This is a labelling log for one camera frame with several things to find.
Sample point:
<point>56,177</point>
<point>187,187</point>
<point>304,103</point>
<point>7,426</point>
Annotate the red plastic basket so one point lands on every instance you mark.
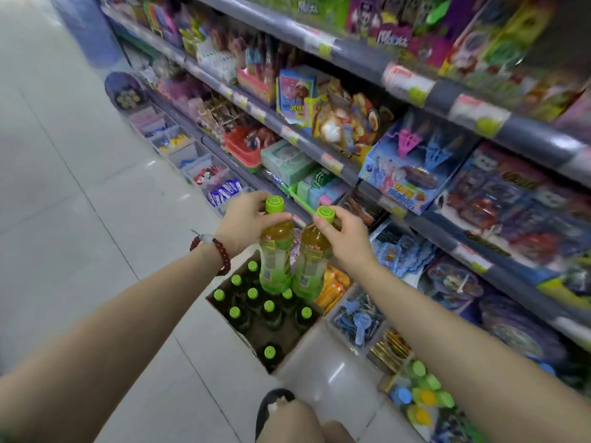
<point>242,152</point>

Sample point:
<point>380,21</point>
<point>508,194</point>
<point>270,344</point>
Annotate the black sandal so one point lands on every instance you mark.
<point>264,403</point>

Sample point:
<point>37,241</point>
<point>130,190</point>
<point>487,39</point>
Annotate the cluster of green-capped bottles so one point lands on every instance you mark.
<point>269,312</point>

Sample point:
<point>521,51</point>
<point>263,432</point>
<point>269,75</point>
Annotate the purple round toy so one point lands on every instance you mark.
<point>124,92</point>

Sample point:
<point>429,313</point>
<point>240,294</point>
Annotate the person's right forearm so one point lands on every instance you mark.
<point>461,350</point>

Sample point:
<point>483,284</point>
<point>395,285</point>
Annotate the clear bag of toys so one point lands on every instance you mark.
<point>346,119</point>

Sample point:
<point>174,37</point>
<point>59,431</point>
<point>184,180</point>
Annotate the person's leg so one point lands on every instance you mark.
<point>295,424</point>

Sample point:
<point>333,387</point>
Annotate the clear bin of blue toys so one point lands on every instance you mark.
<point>358,318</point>

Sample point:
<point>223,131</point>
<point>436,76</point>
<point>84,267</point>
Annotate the large purple toy package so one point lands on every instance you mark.
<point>517,207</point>

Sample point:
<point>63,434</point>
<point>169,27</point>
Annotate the pink plastic basket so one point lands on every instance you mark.
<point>256,87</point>

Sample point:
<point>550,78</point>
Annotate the brown cardboard carton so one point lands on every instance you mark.
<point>240,334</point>

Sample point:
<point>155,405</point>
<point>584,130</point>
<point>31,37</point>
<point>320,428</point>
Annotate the person's right thumb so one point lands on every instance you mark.
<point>323,226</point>

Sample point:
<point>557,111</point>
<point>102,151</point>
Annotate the person's left thumb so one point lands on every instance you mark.
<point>277,219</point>

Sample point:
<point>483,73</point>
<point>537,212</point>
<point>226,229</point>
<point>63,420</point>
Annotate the blue hanging toy packs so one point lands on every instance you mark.
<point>401,251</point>

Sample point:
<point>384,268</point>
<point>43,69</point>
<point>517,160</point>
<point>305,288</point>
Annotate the person's right hand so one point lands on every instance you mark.
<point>351,244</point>

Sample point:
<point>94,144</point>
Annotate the person's left forearm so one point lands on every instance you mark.
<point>115,332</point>

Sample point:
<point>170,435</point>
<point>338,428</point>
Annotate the orange snack packets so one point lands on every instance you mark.
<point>332,288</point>

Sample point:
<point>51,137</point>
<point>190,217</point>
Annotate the row of shelf price labels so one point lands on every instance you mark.
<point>407,82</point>

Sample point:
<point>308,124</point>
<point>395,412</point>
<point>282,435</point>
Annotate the green carded toy pack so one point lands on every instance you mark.
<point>318,9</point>

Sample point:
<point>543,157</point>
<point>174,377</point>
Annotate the yellow tea drink bottle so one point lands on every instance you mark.
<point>275,258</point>
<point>310,267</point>

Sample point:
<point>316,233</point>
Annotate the green plastic basket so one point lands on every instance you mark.
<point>300,198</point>

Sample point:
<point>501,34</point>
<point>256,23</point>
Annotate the bin of gold items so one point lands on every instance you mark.
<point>390,350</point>

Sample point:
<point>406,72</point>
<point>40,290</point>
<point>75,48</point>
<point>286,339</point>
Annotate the purple carded toy packs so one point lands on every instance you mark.
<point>383,18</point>

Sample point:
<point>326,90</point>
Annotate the pile of colourful round toys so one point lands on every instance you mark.
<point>422,396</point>

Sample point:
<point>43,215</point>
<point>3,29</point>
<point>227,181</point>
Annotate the row of clear plastic bins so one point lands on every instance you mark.
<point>184,154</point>

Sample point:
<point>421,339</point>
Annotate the large purple round toy plate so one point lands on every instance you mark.
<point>521,327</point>

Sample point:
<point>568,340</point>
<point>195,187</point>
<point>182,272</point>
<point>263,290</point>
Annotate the grey metal shelf unit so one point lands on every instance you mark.
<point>531,133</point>

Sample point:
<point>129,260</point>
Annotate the teal toy box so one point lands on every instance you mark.
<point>286,161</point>

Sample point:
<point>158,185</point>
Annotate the blue and pink toy box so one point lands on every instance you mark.
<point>295,94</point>

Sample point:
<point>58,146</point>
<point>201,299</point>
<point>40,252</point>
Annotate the person's left hand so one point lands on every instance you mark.
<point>238,226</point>

